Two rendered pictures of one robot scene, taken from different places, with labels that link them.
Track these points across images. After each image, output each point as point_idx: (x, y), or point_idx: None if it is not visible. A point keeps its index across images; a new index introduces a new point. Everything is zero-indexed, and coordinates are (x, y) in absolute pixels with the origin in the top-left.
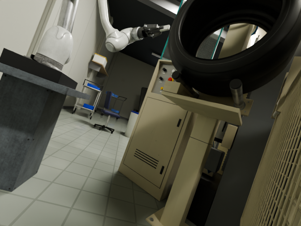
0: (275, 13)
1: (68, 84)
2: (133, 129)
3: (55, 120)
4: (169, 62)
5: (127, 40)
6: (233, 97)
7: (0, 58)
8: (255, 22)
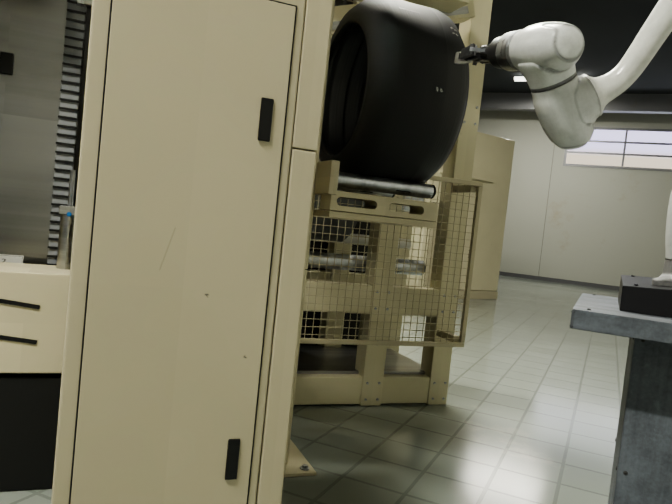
0: (344, 39)
1: (619, 296)
2: (293, 382)
3: (622, 424)
4: None
5: None
6: (361, 193)
7: None
8: (343, 38)
